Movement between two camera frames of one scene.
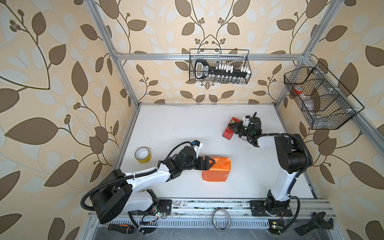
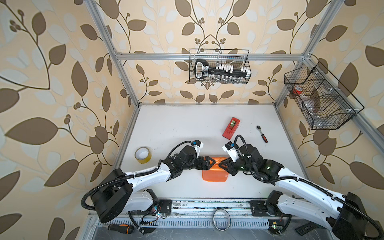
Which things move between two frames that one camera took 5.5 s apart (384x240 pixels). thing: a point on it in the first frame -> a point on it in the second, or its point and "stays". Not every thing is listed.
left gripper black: [202, 167] stays
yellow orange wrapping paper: [219, 171] stays
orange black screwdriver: [123, 228] stays
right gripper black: [236, 127] -> [229, 162]
